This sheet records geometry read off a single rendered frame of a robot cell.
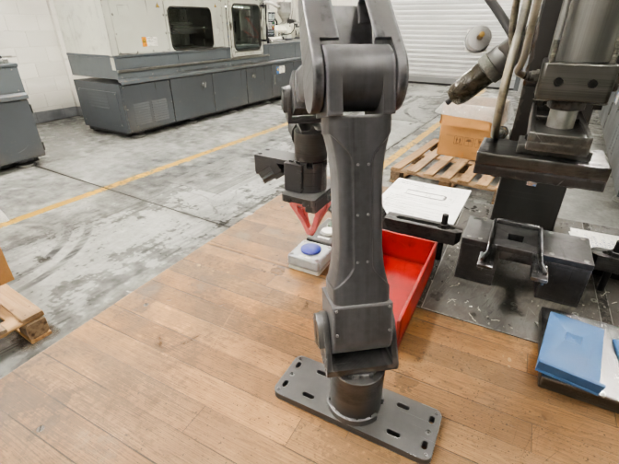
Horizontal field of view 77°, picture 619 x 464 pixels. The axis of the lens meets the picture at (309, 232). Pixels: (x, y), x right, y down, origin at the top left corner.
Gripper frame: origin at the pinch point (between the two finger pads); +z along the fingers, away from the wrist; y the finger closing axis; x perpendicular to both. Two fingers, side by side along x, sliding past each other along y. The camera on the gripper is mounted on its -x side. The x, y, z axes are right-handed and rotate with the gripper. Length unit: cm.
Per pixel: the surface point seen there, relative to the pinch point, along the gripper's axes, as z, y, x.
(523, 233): -1.8, -14.8, 36.0
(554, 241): -1.9, -14.0, 40.8
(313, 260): 3.8, 3.5, 2.6
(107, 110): 77, -267, -430
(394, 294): 6.1, 3.2, 18.4
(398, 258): 6.3, -8.4, 15.6
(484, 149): -17.3, -10.1, 26.4
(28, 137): 78, -152, -400
